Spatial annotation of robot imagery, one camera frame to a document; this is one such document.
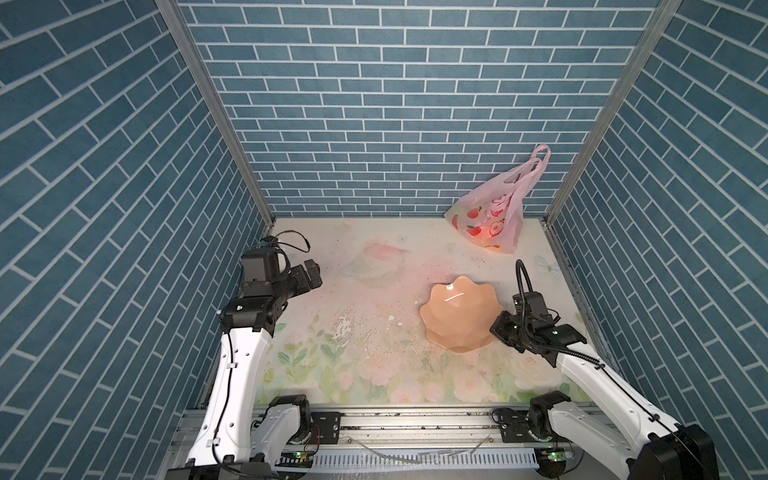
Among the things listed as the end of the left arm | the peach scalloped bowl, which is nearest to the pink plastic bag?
the peach scalloped bowl

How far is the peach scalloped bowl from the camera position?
0.91 m

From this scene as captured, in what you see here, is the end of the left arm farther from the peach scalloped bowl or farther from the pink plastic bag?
the pink plastic bag

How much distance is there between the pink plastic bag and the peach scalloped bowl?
220 mm

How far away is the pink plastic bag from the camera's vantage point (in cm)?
101
